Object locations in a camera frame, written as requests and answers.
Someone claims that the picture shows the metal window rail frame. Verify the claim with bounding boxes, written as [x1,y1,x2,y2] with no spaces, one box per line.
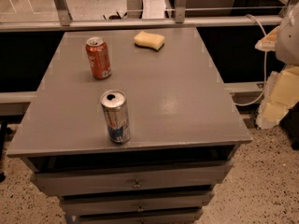
[0,0,298,32]

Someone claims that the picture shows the silver blue energy drink can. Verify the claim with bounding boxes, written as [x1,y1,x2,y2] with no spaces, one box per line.
[100,90,131,144]

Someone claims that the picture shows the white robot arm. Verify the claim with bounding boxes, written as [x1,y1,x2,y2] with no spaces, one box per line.
[255,3,299,129]

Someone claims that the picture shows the middle grey drawer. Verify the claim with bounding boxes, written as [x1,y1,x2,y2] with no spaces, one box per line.
[60,187,214,216]

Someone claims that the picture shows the grey drawer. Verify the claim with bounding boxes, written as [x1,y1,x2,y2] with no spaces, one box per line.
[31,161,233,196]
[60,187,214,216]
[78,207,203,224]

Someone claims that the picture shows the yellow sponge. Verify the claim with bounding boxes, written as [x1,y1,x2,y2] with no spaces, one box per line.
[134,31,164,50]

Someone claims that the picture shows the top grey drawer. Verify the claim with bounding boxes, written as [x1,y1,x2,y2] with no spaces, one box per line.
[31,161,233,196]

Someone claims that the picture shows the white cable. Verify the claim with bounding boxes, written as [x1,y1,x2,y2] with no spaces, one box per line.
[233,13,269,107]

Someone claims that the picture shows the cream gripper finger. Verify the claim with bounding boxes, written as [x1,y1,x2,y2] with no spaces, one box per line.
[256,66,299,129]
[255,26,279,51]

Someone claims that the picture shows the grey drawer cabinet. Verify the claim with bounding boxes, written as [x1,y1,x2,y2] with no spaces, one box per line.
[6,27,253,224]

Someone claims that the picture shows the red coke can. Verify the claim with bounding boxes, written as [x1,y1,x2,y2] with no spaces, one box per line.
[85,36,111,79]

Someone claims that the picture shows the bottom grey drawer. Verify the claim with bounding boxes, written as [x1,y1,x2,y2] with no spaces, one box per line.
[78,207,203,224]

